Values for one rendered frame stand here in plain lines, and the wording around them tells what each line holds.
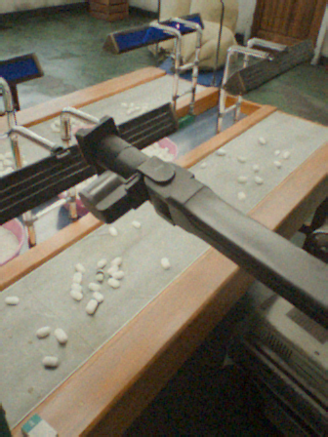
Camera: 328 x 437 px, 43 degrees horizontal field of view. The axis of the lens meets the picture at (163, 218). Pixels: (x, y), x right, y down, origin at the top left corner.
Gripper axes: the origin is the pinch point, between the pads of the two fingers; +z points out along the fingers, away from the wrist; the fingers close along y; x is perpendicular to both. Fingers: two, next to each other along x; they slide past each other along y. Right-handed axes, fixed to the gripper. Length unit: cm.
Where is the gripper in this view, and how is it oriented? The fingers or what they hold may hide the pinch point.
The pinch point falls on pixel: (77, 130)
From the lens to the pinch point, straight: 79.8
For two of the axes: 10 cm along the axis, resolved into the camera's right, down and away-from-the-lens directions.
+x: 7.2, -6.2, 3.2
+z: -6.7, -4.9, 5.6
